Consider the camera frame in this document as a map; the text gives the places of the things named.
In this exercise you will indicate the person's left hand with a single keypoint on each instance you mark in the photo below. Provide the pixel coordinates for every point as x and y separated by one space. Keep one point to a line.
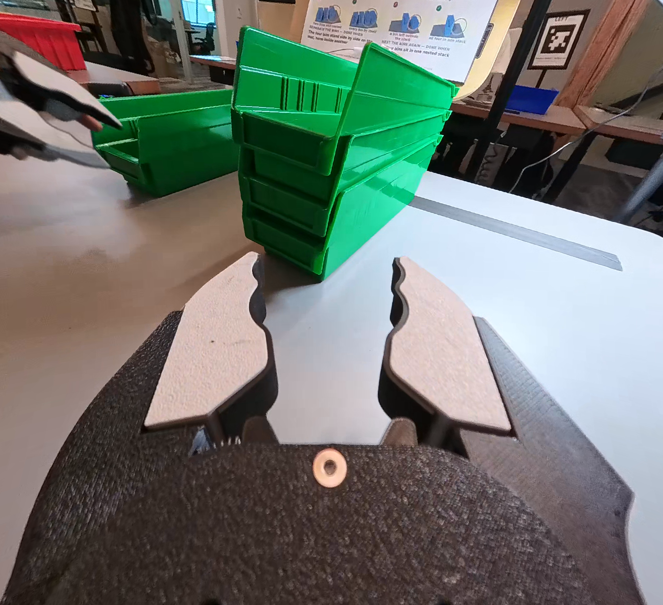
90 123

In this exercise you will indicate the blue plastic bin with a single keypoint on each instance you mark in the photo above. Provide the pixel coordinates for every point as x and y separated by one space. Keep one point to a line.
531 100

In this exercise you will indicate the black white marker sign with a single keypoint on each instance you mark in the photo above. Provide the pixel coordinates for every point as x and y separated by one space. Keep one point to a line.
559 40

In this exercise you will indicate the red plastic bin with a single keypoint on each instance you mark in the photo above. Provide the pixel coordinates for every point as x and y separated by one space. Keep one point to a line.
41 40

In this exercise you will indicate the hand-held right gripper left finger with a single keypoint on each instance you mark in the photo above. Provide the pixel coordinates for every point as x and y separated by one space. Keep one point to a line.
212 356

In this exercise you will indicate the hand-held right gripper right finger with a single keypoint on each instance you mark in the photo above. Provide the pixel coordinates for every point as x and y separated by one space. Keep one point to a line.
445 356

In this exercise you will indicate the printed instruction poster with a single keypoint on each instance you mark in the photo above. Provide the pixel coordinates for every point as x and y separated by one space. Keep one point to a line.
414 4

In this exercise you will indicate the black metal pole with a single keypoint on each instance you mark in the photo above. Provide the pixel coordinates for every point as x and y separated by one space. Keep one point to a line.
541 9

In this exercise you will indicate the grey desk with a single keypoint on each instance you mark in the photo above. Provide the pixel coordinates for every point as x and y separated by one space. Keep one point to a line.
129 263

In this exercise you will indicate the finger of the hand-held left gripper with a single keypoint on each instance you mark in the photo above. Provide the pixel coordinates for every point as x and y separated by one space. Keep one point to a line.
46 141
57 85

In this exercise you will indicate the instruction poster on board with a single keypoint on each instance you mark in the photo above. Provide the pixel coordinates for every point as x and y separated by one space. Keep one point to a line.
510 4

